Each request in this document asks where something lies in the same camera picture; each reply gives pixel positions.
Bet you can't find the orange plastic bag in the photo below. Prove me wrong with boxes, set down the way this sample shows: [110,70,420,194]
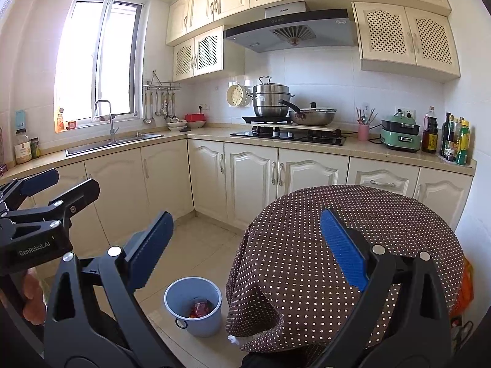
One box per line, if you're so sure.
[449,257,474,317]

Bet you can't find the sliding window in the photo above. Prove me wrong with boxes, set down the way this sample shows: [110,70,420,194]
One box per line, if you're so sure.
[54,0,143,134]

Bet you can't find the cream round colander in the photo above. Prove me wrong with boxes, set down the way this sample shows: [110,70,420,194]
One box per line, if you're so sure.
[226,83,252,108]

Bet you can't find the steel wok with lid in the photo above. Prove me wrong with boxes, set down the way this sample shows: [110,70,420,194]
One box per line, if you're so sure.
[278,100,338,126]

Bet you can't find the steel kitchen sink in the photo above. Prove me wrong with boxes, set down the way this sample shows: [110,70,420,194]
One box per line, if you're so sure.
[65,132,165,157]

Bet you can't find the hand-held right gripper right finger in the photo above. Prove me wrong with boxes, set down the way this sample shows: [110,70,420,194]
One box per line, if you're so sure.
[318,209,452,368]

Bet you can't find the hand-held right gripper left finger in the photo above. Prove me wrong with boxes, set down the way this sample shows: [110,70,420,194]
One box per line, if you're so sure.
[43,211,174,368]

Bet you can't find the steel kitchen faucet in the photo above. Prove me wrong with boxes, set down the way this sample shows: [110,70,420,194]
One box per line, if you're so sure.
[94,100,118,144]

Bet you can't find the black gas stove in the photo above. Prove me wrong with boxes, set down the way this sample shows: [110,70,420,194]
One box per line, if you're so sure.
[230,126,346,146]

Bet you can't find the grey range hood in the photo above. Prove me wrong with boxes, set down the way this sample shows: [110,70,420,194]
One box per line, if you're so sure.
[223,1,359,53]

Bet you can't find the white board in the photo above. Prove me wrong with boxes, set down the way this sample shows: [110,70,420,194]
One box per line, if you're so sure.
[251,122,338,130]

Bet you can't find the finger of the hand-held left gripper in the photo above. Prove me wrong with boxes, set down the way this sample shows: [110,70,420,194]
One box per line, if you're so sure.
[0,178,101,232]
[0,169,60,215]

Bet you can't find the brown polka dot tablecloth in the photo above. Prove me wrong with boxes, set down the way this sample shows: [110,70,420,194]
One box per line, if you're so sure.
[225,185,465,365]

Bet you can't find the cream lower kitchen cabinets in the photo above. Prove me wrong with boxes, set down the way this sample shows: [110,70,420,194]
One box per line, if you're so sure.
[0,138,474,277]

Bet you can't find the light blue plastic bucket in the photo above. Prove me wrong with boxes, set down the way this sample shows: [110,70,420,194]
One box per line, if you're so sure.
[164,276,223,337]

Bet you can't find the metal wall utensil rack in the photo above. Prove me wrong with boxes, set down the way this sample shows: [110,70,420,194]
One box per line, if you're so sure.
[144,70,182,90]

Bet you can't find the steel steamer pot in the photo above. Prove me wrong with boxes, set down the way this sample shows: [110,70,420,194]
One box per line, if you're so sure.
[245,76,296,117]

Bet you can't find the yellow oil bottle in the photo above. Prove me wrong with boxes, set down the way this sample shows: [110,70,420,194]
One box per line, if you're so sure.
[454,117,465,150]

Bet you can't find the row of hanging utensils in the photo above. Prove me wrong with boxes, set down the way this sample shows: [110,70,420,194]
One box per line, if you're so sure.
[143,89,179,125]

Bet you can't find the white lid jar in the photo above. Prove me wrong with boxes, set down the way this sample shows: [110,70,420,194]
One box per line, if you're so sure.
[14,128,32,164]

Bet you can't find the green plastic bottle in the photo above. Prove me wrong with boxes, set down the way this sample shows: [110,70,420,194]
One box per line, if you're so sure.
[456,120,471,166]

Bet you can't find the cream lattice door cabinet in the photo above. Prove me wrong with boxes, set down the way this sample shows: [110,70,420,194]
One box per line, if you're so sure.
[173,25,246,82]
[352,2,461,82]

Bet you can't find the large dark sauce bottle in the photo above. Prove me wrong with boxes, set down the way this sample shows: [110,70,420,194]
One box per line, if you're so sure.
[421,106,439,154]

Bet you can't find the red snack wrapper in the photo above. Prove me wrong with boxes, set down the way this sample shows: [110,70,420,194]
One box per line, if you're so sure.
[187,298,212,320]

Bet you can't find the dark glass bottle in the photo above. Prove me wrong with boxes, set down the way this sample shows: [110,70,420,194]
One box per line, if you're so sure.
[447,115,457,161]
[441,112,452,158]

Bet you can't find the green electric cooker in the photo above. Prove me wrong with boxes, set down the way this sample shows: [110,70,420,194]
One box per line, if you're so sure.
[381,112,420,153]

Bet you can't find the black induction cooker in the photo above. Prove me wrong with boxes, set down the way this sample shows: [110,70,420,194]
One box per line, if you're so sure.
[242,115,292,124]

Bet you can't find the person's left hand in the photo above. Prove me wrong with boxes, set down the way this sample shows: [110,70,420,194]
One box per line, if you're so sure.
[21,268,48,324]

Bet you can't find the bunch of chopsticks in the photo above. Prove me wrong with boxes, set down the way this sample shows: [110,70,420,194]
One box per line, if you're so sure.
[356,106,378,125]

